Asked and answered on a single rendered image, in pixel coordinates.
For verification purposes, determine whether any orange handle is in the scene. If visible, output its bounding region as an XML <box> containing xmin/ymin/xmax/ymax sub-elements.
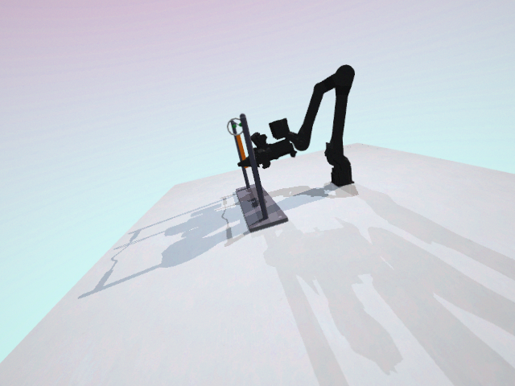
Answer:
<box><xmin>227</xmin><ymin>117</ymin><xmax>246</xmax><ymax>160</ymax></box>

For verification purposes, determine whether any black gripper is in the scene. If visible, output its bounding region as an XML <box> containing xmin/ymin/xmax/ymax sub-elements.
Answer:
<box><xmin>237</xmin><ymin>143</ymin><xmax>281</xmax><ymax>169</ymax></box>

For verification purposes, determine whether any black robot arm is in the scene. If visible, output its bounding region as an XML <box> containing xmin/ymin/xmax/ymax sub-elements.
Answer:
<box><xmin>251</xmin><ymin>64</ymin><xmax>355</xmax><ymax>187</ymax></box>

